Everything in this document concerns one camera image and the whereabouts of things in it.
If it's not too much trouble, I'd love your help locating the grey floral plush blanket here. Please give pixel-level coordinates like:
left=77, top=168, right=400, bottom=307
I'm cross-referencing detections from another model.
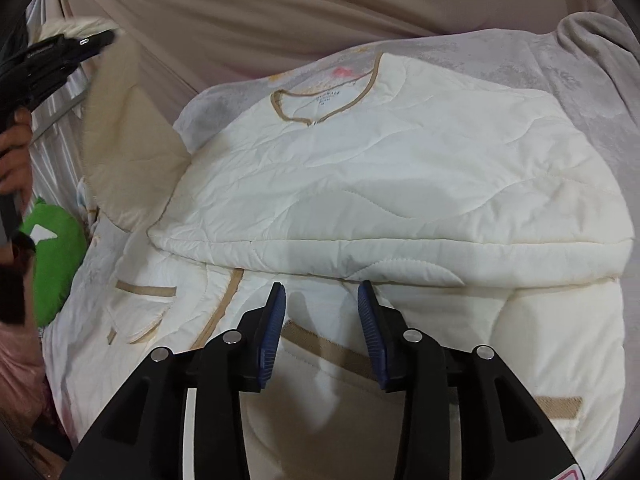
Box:
left=172, top=10, right=640, bottom=461

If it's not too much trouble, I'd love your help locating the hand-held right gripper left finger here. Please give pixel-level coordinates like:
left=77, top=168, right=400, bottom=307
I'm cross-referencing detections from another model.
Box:
left=60, top=282, right=287, bottom=480

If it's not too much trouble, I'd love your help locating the white quilted jacket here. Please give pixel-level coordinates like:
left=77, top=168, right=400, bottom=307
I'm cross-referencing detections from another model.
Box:
left=42, top=17, right=636, bottom=480

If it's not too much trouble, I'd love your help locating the pink cloth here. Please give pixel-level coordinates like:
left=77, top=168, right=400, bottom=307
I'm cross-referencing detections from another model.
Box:
left=0, top=322, right=58, bottom=441

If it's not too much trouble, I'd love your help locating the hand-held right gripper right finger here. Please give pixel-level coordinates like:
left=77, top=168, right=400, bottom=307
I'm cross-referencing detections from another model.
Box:
left=357, top=281, right=586, bottom=480

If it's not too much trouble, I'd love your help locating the person's left hand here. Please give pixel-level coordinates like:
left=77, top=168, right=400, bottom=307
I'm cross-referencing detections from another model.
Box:
left=0, top=107, right=34, bottom=197

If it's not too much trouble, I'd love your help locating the beige cloth backdrop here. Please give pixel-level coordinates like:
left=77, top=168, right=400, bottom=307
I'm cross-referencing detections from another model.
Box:
left=50, top=0, right=616, bottom=121

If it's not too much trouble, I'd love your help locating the person's left forearm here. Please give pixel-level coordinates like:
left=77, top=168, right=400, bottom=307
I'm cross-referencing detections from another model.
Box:
left=0, top=240, right=37, bottom=326

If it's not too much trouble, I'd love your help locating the green plush toy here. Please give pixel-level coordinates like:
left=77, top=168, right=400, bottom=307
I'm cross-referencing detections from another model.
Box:
left=19, top=197, right=88, bottom=328

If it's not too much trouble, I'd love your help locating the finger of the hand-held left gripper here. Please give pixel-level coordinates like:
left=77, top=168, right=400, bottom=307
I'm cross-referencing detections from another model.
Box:
left=62, top=30, right=121, bottom=60

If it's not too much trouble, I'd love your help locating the silver satin cloth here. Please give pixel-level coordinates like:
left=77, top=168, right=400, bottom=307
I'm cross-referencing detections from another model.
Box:
left=27, top=60, right=93, bottom=211

